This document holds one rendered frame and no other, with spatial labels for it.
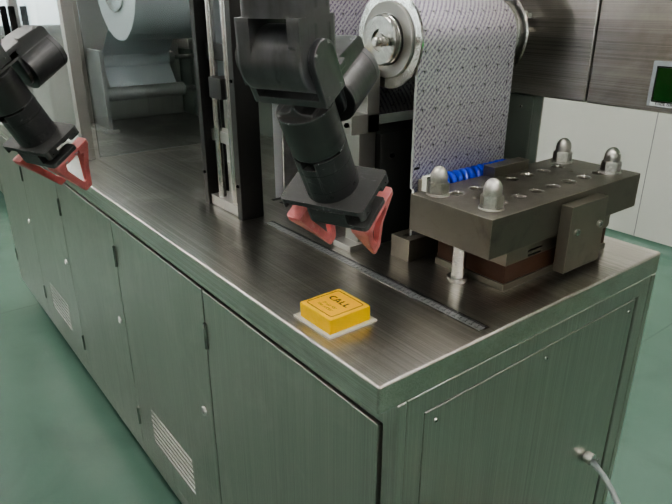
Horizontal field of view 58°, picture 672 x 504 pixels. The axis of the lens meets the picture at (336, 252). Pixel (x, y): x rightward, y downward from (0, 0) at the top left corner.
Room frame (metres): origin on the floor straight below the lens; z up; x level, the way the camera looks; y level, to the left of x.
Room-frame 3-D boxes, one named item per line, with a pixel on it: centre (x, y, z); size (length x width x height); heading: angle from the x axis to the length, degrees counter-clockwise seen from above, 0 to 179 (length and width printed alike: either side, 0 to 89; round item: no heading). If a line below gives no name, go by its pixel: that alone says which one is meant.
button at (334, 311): (0.74, 0.00, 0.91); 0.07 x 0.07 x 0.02; 38
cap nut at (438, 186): (0.91, -0.16, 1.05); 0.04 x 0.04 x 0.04
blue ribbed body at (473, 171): (1.02, -0.23, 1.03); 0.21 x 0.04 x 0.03; 128
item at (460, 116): (1.04, -0.22, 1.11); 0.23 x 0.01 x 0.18; 128
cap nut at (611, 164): (1.03, -0.48, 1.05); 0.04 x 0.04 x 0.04
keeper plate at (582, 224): (0.91, -0.39, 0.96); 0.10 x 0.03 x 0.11; 128
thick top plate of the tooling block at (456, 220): (0.97, -0.32, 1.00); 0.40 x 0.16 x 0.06; 128
